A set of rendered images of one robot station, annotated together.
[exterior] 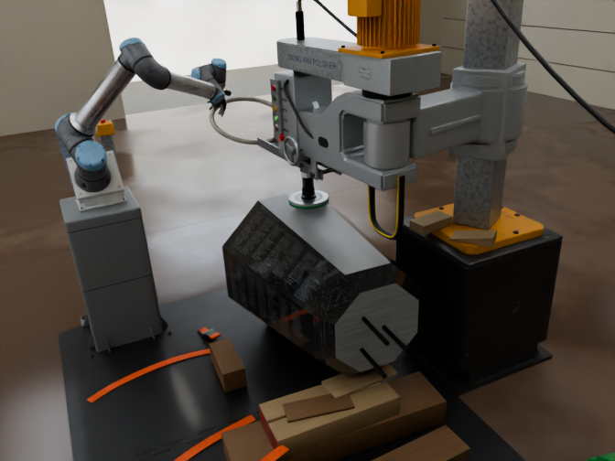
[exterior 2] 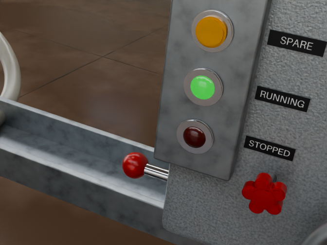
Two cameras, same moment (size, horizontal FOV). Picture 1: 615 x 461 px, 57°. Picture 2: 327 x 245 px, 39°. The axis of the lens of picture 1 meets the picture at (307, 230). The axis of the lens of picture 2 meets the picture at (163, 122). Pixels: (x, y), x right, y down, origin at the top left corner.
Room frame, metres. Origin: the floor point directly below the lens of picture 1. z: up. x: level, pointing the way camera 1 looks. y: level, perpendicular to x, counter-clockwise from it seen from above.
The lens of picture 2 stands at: (2.59, 0.40, 1.49)
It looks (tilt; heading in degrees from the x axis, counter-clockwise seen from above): 29 degrees down; 319
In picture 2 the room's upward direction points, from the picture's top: 7 degrees clockwise
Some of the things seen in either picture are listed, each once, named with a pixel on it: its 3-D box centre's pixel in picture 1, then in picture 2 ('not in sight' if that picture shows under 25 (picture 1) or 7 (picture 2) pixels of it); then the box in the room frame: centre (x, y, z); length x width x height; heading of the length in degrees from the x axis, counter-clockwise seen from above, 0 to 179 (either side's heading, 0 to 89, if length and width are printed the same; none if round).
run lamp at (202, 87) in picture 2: not in sight; (203, 86); (2.85, 0.13, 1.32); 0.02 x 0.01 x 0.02; 30
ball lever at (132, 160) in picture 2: not in sight; (152, 170); (2.93, 0.11, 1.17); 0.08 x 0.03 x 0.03; 30
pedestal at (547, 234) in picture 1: (470, 288); not in sight; (2.66, -0.88, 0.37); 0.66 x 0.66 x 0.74; 24
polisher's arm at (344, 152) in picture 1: (347, 136); not in sight; (2.51, -0.20, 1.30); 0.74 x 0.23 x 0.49; 30
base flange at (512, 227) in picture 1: (476, 222); not in sight; (2.66, -0.88, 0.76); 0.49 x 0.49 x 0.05; 24
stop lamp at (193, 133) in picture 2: not in sight; (195, 136); (2.85, 0.13, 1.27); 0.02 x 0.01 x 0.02; 30
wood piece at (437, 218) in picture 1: (430, 222); not in sight; (2.60, -0.63, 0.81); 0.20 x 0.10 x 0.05; 122
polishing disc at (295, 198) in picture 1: (308, 198); not in sight; (2.85, -0.02, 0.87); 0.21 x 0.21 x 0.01
